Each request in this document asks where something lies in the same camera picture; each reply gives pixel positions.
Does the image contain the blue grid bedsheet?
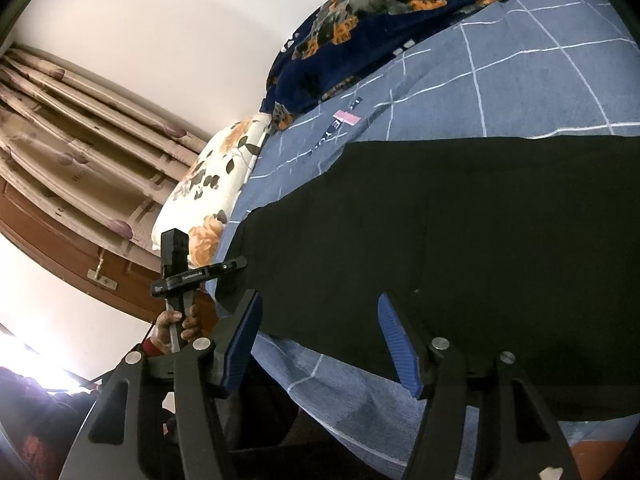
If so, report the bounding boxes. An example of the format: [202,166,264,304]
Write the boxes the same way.
[224,0,639,479]

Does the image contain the person left hand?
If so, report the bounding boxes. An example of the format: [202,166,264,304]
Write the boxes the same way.
[150,304,202,354]

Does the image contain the brown wooden furniture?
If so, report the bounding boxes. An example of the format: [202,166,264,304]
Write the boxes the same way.
[0,184,222,331]

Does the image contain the navy dog print blanket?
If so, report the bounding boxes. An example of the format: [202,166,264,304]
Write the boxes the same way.
[260,0,506,130]

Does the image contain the black pants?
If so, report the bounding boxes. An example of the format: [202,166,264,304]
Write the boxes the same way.
[215,136,639,420]

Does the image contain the white floral pillow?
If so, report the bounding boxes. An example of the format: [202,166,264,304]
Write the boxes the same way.
[151,113,271,266]

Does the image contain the beige floral curtain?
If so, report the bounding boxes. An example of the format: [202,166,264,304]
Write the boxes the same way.
[1,47,205,270]

